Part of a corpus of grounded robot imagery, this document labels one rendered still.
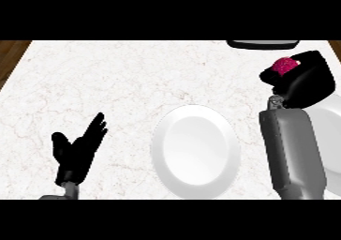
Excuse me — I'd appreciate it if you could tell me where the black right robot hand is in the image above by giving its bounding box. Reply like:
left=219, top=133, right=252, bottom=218
left=258, top=50, right=338, bottom=110

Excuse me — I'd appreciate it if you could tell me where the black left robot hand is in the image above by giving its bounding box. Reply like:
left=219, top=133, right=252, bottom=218
left=51, top=112, right=110, bottom=187

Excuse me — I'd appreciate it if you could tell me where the pink cupcake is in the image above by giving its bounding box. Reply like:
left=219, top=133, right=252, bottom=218
left=272, top=56, right=303, bottom=77

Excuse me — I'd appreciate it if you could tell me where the white oval plate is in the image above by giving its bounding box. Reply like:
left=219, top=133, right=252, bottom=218
left=305, top=93, right=341, bottom=200
left=151, top=104, right=242, bottom=200

